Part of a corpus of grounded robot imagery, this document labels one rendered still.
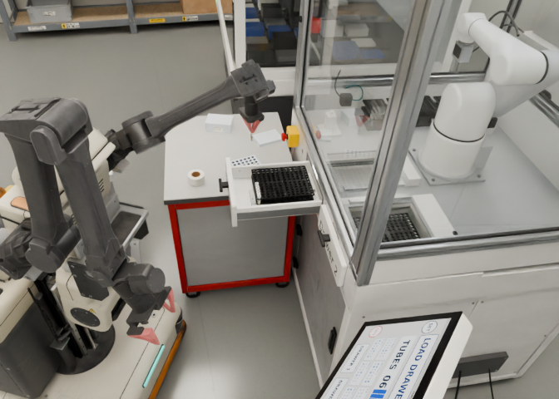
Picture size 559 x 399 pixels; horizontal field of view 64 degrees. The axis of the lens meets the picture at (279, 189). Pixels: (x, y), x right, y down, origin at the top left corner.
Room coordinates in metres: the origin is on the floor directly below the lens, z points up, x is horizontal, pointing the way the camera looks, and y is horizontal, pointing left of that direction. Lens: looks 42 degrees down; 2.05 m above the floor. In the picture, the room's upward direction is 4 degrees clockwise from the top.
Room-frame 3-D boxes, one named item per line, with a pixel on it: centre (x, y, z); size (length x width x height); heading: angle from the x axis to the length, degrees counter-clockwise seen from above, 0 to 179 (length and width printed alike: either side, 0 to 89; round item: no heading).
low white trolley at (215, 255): (1.70, 0.25, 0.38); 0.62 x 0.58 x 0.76; 12
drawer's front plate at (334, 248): (1.05, -0.19, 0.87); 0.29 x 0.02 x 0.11; 12
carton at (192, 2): (5.12, 1.02, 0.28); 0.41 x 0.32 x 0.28; 108
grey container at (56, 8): (4.62, 2.47, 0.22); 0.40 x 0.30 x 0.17; 108
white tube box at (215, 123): (1.88, 0.32, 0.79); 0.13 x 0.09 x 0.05; 88
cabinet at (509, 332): (1.41, -0.61, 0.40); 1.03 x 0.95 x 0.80; 12
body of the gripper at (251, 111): (1.56, 0.13, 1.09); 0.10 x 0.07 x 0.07; 34
